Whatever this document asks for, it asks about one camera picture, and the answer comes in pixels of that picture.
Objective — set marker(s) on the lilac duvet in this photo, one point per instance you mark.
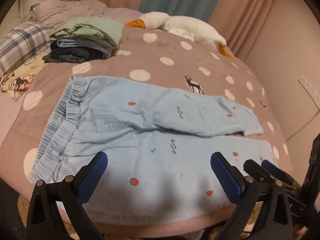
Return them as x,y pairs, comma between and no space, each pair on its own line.
70,10

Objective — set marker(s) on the stack of folded clothes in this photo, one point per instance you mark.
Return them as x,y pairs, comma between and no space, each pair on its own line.
100,28

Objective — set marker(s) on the folded dark jeans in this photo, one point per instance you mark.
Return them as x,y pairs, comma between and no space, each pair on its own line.
75,55

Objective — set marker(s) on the mauve polka dot blanket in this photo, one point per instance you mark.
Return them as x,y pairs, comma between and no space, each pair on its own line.
175,50

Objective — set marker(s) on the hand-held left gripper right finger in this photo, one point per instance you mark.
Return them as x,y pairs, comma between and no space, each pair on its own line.
225,177

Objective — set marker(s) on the light blue strawberry pants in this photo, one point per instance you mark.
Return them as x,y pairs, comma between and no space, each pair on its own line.
140,155

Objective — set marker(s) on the beige pillow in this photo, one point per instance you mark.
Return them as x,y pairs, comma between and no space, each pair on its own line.
32,1

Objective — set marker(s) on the yellow cartoon printed cloth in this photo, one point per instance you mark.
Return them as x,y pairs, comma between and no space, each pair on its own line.
17,82

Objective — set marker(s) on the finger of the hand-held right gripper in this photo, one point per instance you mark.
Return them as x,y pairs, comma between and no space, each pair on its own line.
271,166
251,167

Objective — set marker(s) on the blue plaid pillow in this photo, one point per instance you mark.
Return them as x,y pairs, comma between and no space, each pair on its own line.
20,42

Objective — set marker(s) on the woven straw rug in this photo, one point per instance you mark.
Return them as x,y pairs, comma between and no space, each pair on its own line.
66,231

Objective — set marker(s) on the white goose plush toy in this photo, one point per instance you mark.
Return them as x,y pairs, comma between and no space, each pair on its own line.
190,26

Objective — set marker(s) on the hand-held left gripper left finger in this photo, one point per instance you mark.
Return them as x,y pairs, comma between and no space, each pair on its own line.
93,177

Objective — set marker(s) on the folded blue jeans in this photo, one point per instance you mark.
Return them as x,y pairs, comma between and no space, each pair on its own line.
75,42

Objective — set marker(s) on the white wall socket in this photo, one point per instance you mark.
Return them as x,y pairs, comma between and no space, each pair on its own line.
308,86

